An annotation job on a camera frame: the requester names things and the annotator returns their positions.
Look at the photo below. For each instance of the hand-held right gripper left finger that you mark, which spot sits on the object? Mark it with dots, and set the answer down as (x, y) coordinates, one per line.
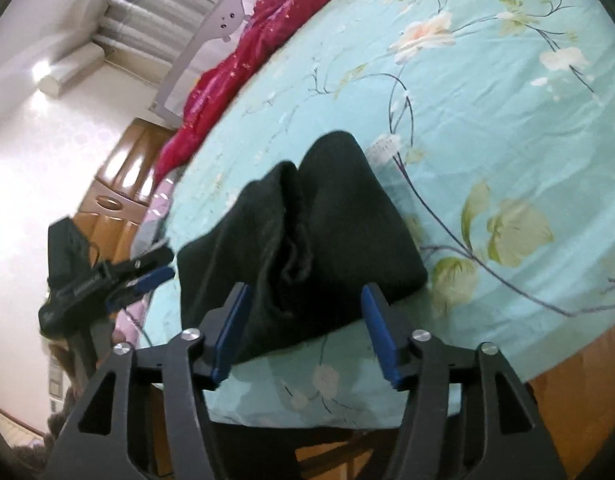
(232, 330)

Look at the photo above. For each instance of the black pants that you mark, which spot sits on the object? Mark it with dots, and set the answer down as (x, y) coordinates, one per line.
(327, 220)

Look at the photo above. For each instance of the white air conditioner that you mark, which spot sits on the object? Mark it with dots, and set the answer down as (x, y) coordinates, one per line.
(72, 70)

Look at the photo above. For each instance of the purple grey patterned pillow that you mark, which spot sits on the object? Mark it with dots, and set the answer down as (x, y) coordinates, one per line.
(160, 205)

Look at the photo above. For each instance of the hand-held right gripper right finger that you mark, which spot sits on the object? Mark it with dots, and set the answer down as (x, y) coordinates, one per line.
(375, 320)

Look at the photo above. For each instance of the turquoise floral bedsheet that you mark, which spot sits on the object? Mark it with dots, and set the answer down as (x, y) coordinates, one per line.
(487, 135)

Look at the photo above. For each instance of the wooden headboard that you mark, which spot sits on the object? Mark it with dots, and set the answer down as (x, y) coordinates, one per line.
(132, 160)

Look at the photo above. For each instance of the grey bed rail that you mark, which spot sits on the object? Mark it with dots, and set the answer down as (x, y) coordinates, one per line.
(227, 15)

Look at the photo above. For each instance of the light curtain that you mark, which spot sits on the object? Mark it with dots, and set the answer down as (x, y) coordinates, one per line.
(152, 15)

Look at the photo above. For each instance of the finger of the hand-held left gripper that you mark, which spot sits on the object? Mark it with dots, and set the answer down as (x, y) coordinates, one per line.
(142, 264)
(155, 276)

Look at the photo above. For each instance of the red patterned blanket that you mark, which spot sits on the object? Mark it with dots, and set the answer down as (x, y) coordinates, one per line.
(222, 85)

